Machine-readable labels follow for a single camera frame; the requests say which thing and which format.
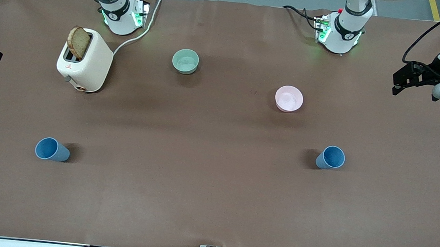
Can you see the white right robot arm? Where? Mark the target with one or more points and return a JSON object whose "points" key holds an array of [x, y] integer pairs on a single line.
{"points": [[119, 21]]}

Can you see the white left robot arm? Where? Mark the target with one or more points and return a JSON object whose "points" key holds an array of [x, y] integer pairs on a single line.
{"points": [[343, 34]]}

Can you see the brown bread slice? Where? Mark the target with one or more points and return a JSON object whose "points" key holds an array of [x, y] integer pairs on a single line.
{"points": [[78, 42]]}

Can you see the brown table cover sheet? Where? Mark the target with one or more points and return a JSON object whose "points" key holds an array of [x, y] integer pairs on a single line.
{"points": [[196, 198]]}

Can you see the cream white toaster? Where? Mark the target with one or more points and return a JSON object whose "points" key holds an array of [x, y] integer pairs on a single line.
{"points": [[92, 65]]}

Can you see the blue plastic cup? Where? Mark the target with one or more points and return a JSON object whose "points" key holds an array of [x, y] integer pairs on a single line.
{"points": [[50, 149], [331, 157]]}

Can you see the mint green bowl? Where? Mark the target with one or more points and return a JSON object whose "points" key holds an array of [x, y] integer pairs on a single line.
{"points": [[185, 61]]}

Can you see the pink bowl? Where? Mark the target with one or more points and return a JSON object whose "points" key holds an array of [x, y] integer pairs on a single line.
{"points": [[289, 99]]}

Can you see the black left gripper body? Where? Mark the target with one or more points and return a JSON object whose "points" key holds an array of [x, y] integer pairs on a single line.
{"points": [[434, 72]]}

